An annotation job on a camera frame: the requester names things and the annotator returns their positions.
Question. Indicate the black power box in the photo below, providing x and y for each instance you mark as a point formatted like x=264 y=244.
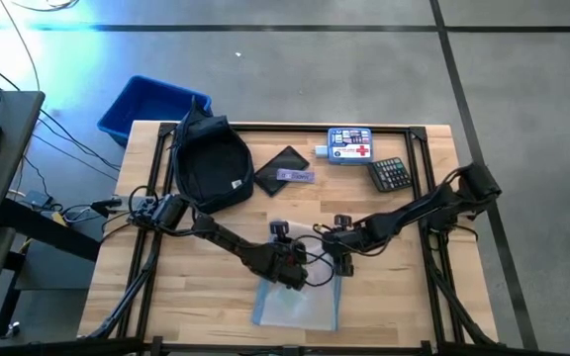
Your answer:
x=36 y=199

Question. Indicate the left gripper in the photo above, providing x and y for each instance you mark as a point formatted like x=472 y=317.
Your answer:
x=285 y=262

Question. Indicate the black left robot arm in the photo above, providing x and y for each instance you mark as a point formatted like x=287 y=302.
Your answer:
x=225 y=242

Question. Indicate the blue first aid kit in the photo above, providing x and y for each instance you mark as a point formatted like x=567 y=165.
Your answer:
x=349 y=146

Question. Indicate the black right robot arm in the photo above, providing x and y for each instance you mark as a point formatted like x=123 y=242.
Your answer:
x=404 y=217

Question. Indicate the black calculator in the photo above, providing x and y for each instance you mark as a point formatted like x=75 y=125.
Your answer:
x=390 y=174

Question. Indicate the blue plastic bin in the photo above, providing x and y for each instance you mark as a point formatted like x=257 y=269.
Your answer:
x=146 y=106

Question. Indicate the dark navy backpack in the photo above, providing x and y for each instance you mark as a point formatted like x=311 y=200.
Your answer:
x=213 y=168

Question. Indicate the clear mesh zip pouch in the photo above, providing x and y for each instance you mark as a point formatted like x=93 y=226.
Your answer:
x=295 y=306

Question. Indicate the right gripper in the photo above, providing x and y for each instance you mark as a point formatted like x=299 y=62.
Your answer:
x=344 y=242

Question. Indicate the black metal table frame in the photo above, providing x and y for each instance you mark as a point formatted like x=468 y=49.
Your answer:
x=290 y=128

